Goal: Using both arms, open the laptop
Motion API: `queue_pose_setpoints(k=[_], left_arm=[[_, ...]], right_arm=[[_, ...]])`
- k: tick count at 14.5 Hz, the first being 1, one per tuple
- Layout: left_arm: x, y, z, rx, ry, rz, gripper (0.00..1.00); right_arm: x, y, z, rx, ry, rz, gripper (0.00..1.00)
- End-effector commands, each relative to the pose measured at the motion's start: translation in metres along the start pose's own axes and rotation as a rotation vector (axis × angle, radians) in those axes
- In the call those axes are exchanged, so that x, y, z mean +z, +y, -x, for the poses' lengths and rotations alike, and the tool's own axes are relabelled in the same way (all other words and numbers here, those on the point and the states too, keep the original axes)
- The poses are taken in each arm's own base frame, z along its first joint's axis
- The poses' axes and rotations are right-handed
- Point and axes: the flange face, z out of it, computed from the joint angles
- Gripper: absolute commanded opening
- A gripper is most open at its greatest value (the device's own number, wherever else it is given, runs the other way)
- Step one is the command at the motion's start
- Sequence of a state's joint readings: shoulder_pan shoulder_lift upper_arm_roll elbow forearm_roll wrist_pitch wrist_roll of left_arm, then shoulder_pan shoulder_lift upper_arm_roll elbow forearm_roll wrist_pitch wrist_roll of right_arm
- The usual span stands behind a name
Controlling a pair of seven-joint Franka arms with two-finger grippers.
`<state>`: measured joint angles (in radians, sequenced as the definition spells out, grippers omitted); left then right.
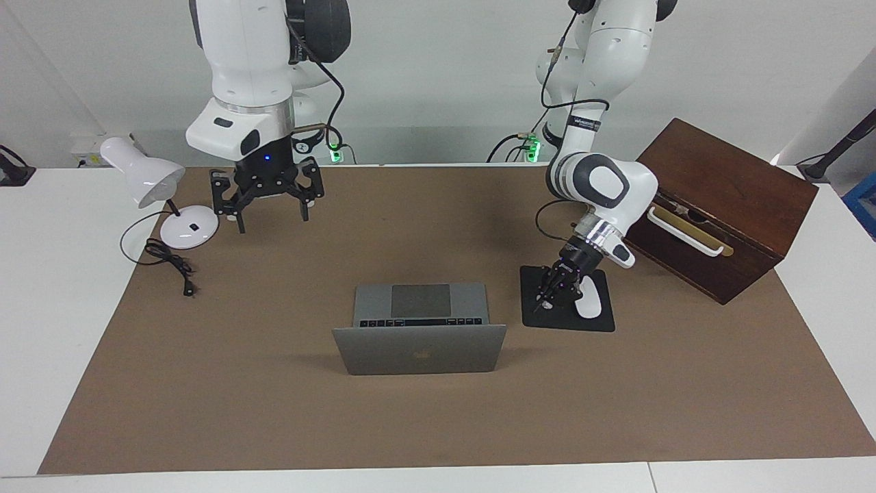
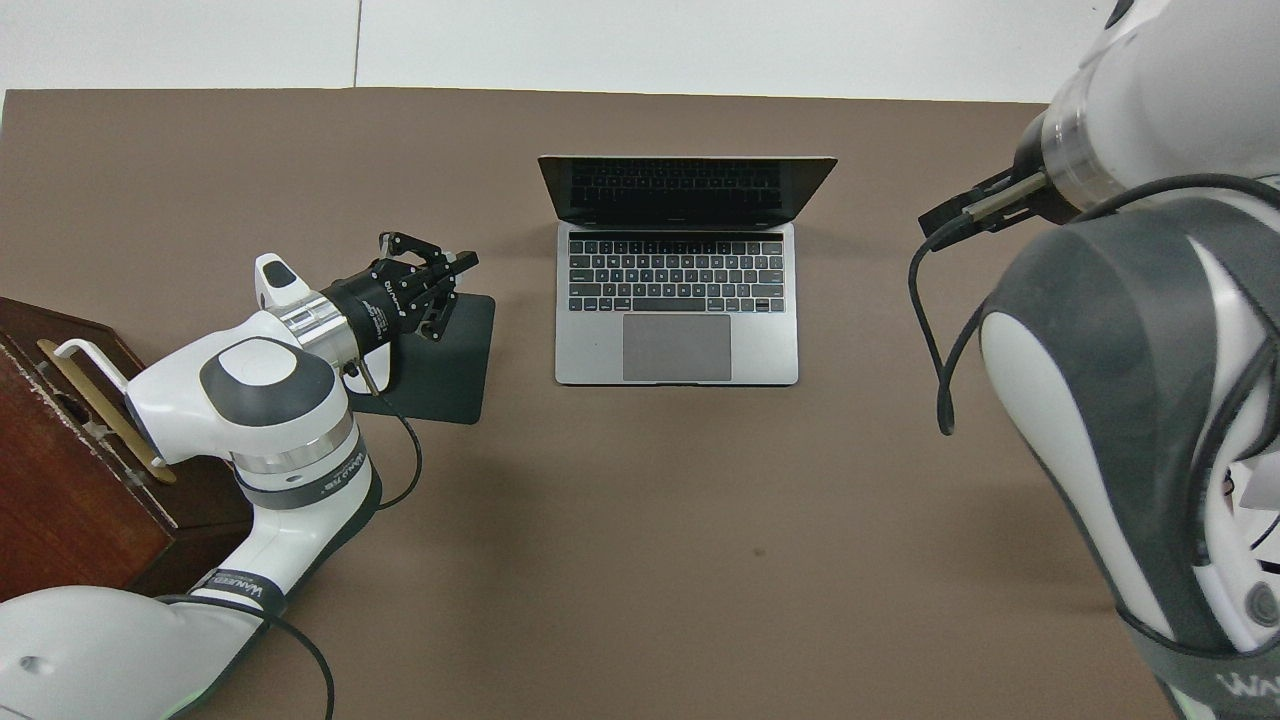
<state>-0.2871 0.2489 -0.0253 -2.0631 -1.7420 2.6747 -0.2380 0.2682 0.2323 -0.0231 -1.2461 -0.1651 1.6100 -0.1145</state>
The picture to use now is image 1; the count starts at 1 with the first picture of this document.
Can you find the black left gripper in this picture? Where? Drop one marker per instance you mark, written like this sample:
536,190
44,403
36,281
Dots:
580,259

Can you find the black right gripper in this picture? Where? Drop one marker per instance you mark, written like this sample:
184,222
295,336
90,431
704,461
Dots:
267,168

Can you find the silver laptop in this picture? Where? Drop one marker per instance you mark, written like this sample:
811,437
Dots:
417,356

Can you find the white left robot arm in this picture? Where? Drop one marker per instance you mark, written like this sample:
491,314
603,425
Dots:
609,55

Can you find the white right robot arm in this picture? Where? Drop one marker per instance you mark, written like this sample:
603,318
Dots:
239,61

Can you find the white computer mouse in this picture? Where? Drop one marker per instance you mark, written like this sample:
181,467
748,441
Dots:
590,305

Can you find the black mouse pad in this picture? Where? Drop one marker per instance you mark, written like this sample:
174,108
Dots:
534,318

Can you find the white desk lamp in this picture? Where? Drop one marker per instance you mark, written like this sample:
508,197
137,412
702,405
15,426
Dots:
147,174

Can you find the dark brown wooden box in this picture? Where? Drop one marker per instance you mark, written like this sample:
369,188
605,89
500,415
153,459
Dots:
753,205

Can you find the brown table mat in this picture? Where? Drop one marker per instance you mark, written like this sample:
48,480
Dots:
274,411

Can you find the black stand leg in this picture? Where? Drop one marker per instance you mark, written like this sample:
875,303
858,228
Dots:
845,140

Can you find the white wall socket strip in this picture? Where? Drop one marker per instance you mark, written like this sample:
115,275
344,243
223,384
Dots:
85,147

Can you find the black clamp mount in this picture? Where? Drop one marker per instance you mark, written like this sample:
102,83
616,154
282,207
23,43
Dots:
14,174

